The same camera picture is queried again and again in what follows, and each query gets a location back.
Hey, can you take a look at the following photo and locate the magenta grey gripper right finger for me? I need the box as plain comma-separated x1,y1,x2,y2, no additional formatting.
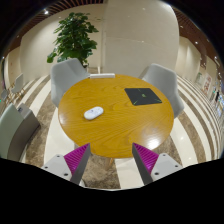
132,143,182,185

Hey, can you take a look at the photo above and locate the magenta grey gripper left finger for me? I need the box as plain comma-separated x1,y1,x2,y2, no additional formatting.
42,144,91,185

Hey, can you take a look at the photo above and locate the white computer mouse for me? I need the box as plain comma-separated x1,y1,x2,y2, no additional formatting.
84,106,104,120

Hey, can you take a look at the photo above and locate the black mouse pad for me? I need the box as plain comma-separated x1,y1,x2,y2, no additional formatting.
125,88,162,106

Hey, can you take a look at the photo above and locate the round wooden table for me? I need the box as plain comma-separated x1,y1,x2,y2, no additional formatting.
58,75,174,158

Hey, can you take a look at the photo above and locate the grey green armchair left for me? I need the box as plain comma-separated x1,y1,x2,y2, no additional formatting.
0,103,40,161

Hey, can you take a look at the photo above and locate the grey chair right back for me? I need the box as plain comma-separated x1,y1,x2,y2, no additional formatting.
140,63,184,117

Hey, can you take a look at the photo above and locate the grey chair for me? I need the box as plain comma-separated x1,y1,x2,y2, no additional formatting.
11,74,23,96
140,63,184,117
50,58,89,107

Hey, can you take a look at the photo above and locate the grey chair left back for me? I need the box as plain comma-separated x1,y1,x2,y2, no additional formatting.
50,58,89,107

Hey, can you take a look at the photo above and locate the white chair far back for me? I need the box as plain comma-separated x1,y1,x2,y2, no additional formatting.
89,73,115,79

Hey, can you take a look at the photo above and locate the grey chair far left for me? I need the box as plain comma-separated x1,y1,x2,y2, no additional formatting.
11,74,23,96

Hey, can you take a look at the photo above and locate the green potted plant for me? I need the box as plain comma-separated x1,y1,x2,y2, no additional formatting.
47,12,98,65

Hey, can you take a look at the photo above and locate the wall poster right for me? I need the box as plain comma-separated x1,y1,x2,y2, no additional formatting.
202,74,212,95

